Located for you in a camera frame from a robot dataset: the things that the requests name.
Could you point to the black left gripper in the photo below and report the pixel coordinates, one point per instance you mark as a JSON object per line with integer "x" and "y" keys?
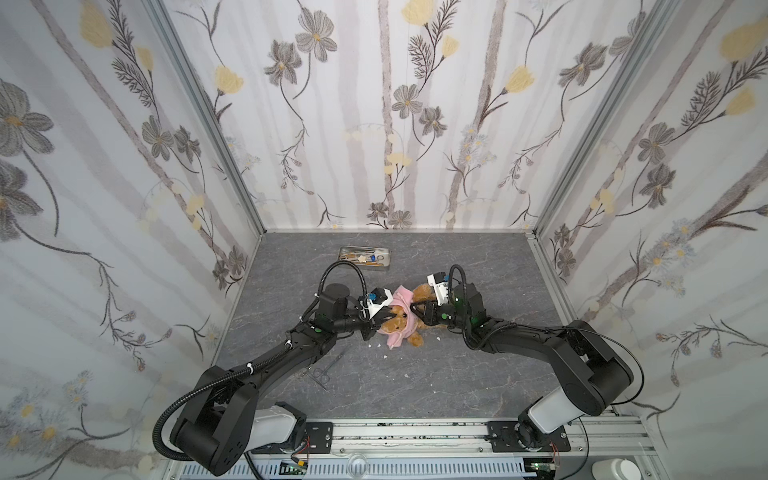
{"x": 366, "y": 317}

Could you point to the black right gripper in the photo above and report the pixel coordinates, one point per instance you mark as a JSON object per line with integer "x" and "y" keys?
{"x": 429, "y": 312}

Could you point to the brown teddy bear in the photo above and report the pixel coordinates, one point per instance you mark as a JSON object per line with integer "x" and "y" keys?
{"x": 422, "y": 292}

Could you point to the pink teddy hoodie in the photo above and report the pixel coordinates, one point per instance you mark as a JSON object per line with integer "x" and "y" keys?
{"x": 403, "y": 326}

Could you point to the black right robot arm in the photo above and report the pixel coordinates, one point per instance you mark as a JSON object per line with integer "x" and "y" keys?
{"x": 591, "y": 374}

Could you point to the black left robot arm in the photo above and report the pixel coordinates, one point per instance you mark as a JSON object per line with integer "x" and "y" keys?
{"x": 220, "y": 419}

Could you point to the steel surgical scissors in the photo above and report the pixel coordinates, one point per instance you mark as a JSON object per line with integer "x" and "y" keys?
{"x": 321, "y": 375}

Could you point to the metal instrument tray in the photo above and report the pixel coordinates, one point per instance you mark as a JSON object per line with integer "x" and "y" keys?
{"x": 366, "y": 257}

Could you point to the white round container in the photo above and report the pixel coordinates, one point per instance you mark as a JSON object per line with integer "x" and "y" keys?
{"x": 615, "y": 469}

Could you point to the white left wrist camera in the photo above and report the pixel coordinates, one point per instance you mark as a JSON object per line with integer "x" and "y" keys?
{"x": 378, "y": 299}

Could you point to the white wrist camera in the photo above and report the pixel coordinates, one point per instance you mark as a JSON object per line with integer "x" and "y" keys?
{"x": 438, "y": 282}
{"x": 378, "y": 299}

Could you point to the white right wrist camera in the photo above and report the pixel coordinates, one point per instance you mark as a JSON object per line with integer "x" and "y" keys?
{"x": 438, "y": 282}

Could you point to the white perforated cable duct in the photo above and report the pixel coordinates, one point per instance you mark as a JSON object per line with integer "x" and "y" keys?
{"x": 396, "y": 468}

